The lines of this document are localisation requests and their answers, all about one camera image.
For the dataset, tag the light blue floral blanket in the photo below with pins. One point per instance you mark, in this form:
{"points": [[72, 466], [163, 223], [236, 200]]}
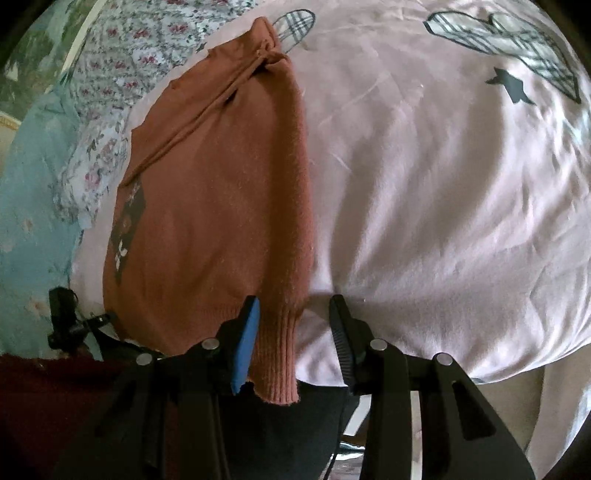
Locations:
{"points": [[32, 198]]}

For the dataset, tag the green patterned wall hanging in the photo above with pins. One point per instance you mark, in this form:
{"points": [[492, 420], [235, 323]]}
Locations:
{"points": [[32, 50]]}

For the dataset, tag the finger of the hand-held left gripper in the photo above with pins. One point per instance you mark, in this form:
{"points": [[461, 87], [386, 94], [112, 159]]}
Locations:
{"points": [[62, 318]]}

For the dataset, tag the person's black pants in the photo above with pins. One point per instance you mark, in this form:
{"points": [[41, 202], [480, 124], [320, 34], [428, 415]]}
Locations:
{"points": [[286, 438]]}

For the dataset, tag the pink bedsheet with plaid prints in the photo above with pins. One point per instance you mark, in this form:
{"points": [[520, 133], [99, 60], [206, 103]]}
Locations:
{"points": [[429, 207]]}

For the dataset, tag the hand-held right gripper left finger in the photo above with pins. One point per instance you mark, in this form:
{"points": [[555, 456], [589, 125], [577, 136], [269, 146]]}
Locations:
{"points": [[245, 340]]}

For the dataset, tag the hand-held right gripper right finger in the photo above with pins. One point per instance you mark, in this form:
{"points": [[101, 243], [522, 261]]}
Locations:
{"points": [[342, 342]]}

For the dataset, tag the brown knit sweater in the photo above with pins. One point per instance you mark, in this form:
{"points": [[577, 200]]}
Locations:
{"points": [[217, 207]]}

